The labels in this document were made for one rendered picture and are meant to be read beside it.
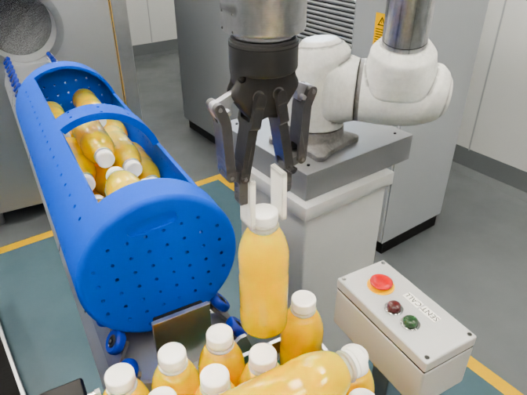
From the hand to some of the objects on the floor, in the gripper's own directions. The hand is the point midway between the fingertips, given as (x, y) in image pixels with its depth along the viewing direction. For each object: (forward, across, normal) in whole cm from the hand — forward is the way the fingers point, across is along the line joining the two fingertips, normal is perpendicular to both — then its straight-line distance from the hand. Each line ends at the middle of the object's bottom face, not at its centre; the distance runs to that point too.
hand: (263, 197), depth 62 cm
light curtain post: (+131, -24, -161) cm, 209 cm away
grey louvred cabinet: (+132, -139, -211) cm, 285 cm away
